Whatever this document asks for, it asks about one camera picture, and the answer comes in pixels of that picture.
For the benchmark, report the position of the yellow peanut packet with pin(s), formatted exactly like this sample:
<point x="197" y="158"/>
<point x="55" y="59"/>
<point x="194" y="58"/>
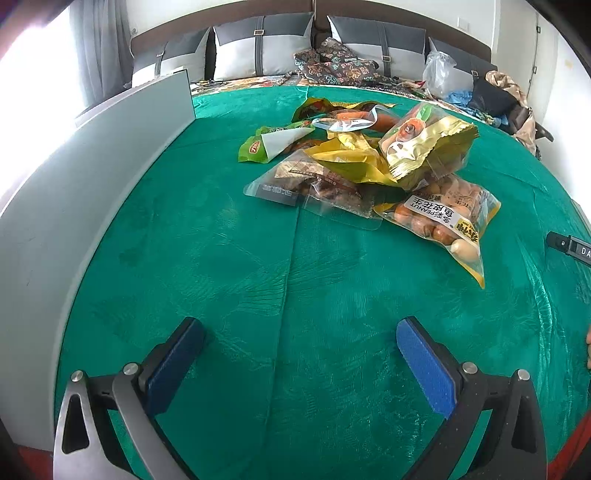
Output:
<point x="438" y="217"/>

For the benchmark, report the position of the beige cloth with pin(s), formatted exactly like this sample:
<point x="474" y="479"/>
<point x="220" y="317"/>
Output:
<point x="512" y="85"/>

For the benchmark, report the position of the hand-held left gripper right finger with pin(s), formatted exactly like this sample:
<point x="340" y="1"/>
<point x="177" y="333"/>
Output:
<point x="427" y="364"/>

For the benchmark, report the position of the grey white headboard cushion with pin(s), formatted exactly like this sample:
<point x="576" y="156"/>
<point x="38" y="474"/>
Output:
<point x="171" y="57"/>
<point x="261" y="46"/>
<point x="376" y="39"/>
<point x="457" y="57"/>

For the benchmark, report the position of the dark patterned cloth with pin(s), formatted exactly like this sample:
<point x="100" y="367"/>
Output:
<point x="332" y="60"/>

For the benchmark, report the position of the clear plastic bag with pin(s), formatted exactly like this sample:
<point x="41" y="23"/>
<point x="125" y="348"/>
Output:
<point x="438" y="69"/>

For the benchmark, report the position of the grey curtain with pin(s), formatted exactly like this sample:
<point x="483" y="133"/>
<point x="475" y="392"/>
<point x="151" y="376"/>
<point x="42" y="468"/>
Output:
<point x="101" y="41"/>

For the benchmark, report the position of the gold snack packet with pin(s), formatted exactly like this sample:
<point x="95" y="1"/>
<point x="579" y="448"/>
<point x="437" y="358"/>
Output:
<point x="429" y="145"/>

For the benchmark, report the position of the green blanket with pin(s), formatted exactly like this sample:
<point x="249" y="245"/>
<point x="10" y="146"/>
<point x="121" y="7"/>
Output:
<point x="277" y="277"/>

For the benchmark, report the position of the clear orange sausage packet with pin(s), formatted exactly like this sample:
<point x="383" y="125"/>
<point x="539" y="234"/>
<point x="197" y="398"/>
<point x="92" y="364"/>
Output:
<point x="364" y="119"/>

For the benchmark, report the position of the green yellow snack packet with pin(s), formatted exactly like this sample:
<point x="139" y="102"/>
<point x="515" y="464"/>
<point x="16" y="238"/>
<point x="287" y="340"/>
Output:
<point x="314" y="108"/>

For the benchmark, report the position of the clear brown snack packet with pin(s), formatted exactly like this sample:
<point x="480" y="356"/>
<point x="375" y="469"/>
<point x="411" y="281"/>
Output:
<point x="286" y="180"/>

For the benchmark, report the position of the grey flat board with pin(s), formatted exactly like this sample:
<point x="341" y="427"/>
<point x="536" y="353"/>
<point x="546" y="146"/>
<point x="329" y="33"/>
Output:
<point x="69" y="207"/>

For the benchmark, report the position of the blue cloth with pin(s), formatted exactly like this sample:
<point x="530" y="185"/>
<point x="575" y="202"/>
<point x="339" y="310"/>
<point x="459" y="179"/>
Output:
<point x="461" y="98"/>

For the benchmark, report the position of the patterned bedsheet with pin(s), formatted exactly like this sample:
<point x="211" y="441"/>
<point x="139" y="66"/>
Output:
<point x="258" y="82"/>

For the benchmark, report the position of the black bag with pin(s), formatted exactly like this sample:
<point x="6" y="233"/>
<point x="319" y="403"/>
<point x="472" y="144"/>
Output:
<point x="491" y="94"/>

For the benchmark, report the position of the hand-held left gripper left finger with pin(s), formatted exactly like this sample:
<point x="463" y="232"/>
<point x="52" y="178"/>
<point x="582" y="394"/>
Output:
<point x="178" y="364"/>

